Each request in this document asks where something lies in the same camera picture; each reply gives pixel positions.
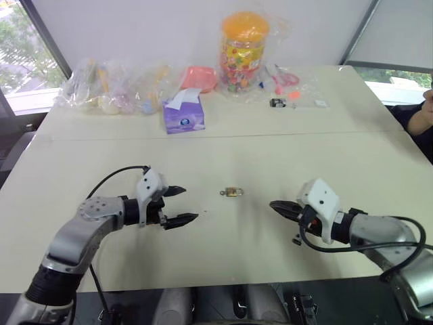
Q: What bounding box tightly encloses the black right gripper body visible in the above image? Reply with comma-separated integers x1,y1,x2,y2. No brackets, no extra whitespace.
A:
296,204,325,242

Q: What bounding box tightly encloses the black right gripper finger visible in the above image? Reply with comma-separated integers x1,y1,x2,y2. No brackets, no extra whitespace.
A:
274,206,302,223
269,200,302,215

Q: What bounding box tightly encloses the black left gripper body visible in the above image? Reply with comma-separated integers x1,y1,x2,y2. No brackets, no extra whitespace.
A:
145,189,170,228

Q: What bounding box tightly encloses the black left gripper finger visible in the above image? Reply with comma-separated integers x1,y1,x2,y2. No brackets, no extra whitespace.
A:
164,185,187,198
163,213,200,232

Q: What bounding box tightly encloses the purple tissue box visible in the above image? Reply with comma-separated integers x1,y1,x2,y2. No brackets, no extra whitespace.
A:
161,88,206,135

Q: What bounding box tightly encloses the grey rounded robot leg shape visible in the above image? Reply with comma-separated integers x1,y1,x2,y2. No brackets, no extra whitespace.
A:
246,283,289,325
152,286,194,325

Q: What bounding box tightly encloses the clear bag of yellow toys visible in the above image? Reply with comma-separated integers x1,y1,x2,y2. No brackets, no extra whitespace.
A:
132,62,181,115

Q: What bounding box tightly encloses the pink plastic basket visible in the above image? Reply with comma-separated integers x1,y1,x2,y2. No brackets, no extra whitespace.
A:
178,65,218,93

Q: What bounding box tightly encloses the clear bag with pink items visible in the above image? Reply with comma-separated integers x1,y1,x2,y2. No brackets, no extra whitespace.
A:
258,63,301,96

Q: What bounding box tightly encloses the clear bag of pastel toys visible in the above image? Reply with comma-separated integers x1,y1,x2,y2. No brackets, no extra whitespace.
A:
55,57,137,116

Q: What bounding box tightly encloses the person in dark clothing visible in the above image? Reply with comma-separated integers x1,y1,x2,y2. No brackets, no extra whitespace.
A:
387,88,433,164

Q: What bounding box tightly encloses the orange-lidded candy jar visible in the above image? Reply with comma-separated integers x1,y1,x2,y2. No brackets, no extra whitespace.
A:
218,11,271,93

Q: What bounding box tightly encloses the dark chair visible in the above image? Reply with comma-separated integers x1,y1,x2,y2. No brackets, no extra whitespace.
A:
0,120,39,186

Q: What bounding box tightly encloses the clear plastic bag around jar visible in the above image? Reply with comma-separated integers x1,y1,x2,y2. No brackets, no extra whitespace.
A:
214,9,296,104

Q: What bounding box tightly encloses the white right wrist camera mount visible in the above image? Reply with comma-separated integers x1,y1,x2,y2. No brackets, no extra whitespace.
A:
296,177,340,245

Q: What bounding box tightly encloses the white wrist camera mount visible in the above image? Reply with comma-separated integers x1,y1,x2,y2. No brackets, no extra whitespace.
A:
296,177,340,245
136,168,169,228

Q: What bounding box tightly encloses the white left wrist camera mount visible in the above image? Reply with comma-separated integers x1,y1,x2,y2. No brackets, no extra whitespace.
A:
136,168,169,228

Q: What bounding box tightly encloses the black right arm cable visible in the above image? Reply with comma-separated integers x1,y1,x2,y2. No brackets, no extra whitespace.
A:
292,211,428,282

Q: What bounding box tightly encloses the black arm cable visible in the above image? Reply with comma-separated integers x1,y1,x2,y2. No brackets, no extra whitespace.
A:
85,165,151,318
292,211,428,282

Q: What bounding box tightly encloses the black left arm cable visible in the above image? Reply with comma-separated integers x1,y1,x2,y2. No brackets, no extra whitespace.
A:
85,165,151,318

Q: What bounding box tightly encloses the black bracket under table edge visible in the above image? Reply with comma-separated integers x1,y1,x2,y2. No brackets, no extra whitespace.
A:
290,292,319,323

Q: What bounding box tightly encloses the dark window frame post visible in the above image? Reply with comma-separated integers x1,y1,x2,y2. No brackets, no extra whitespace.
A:
19,0,73,81

